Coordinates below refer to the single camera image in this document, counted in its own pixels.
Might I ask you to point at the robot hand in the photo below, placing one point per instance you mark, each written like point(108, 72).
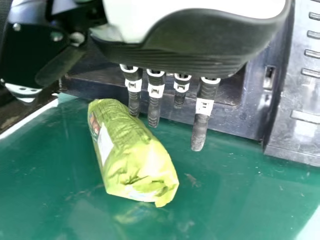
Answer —
point(190, 42)

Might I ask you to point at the yellow-green biscuit packet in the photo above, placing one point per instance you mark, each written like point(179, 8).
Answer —
point(130, 152)

